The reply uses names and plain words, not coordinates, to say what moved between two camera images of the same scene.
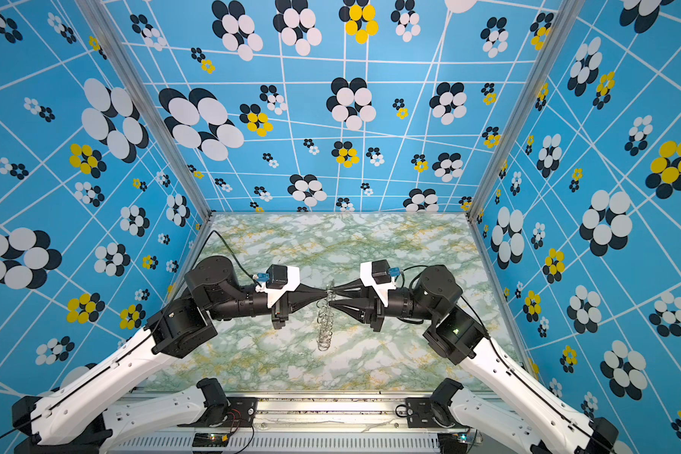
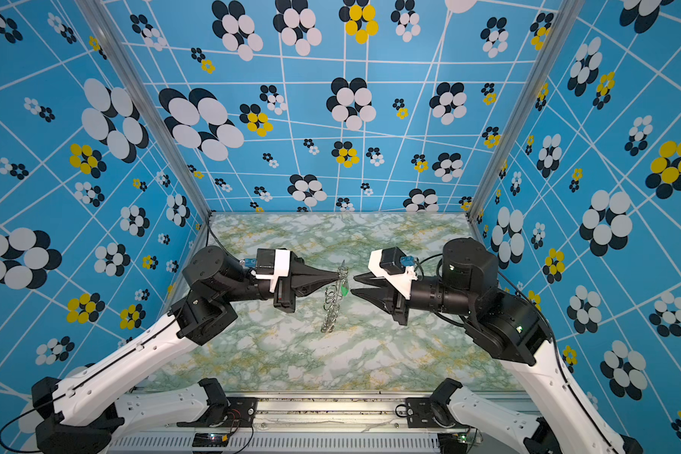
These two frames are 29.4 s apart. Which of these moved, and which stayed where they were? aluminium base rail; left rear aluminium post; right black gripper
Moved: right black gripper
Stayed: left rear aluminium post; aluminium base rail
